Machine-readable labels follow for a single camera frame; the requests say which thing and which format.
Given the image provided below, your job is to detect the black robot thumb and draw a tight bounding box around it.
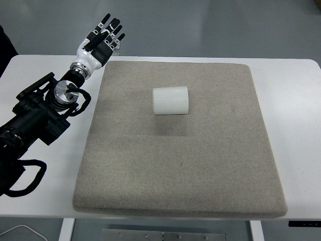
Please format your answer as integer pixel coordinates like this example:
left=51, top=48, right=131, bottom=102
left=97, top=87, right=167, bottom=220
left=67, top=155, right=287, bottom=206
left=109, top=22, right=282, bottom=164
left=83, top=32, right=108, bottom=52

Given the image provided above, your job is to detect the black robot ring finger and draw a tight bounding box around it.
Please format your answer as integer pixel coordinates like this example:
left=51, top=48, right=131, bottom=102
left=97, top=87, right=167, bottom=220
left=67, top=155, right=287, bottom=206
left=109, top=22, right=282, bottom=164
left=105, top=25, right=122, bottom=43

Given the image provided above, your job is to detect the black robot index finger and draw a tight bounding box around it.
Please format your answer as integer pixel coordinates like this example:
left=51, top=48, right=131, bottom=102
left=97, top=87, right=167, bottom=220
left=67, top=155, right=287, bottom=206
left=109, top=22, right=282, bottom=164
left=93, top=13, right=110, bottom=34

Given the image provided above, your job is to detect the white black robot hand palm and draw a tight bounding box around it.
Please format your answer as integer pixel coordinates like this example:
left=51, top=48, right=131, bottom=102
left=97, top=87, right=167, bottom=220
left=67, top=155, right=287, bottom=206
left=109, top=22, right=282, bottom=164
left=71, top=31, right=119, bottom=70

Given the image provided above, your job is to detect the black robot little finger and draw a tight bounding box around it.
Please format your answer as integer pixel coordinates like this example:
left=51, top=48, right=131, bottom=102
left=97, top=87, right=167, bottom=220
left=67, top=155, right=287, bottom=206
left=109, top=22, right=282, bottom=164
left=109, top=33, right=125, bottom=49

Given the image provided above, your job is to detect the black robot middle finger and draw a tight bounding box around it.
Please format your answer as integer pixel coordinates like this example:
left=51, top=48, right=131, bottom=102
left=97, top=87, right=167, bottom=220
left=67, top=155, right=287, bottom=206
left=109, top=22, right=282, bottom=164
left=101, top=18, right=120, bottom=35

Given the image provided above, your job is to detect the white cup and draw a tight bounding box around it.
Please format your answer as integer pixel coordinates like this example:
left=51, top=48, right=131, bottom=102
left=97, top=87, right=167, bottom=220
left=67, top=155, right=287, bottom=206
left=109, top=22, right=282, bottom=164
left=152, top=86, right=189, bottom=115

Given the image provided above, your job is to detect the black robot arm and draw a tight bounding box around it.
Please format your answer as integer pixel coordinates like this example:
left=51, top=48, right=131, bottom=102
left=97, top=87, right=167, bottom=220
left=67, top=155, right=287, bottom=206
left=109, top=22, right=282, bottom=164
left=1, top=14, right=125, bottom=161

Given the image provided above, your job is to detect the clear acrylic stand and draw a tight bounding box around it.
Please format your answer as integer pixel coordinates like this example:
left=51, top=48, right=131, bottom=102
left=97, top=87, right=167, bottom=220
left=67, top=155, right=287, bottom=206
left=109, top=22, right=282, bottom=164
left=112, top=43, right=120, bottom=56

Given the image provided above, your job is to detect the beige fabric mat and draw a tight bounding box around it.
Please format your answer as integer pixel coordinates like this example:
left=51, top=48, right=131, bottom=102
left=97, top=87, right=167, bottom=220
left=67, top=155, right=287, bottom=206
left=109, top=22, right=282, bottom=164
left=73, top=61, right=287, bottom=219

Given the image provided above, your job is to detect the white left table leg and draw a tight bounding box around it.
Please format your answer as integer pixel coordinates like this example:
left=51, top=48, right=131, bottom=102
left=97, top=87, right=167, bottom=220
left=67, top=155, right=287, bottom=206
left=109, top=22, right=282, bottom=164
left=58, top=218, right=75, bottom=241

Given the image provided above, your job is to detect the white table leg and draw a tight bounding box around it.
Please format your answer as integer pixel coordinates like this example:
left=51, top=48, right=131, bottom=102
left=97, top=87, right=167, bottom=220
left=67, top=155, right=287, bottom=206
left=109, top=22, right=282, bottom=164
left=58, top=218, right=75, bottom=241
left=249, top=220, right=265, bottom=241

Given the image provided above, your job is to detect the white right table leg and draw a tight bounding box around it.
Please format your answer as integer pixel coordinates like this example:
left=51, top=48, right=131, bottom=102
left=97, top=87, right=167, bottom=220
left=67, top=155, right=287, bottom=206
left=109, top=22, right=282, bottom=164
left=249, top=220, right=265, bottom=241

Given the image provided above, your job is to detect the black desk control panel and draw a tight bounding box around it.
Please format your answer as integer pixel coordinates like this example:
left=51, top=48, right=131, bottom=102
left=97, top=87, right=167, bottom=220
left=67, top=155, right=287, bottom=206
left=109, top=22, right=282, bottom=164
left=288, top=220, right=321, bottom=227

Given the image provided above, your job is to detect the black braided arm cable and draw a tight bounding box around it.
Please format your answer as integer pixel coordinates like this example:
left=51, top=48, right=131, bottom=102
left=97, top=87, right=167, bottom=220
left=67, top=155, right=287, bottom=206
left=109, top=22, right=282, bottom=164
left=0, top=158, right=48, bottom=198

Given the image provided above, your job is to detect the white cable on floor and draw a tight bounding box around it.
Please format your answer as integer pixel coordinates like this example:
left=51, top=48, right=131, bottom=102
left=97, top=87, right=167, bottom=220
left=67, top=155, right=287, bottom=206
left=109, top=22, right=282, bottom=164
left=0, top=224, right=47, bottom=241

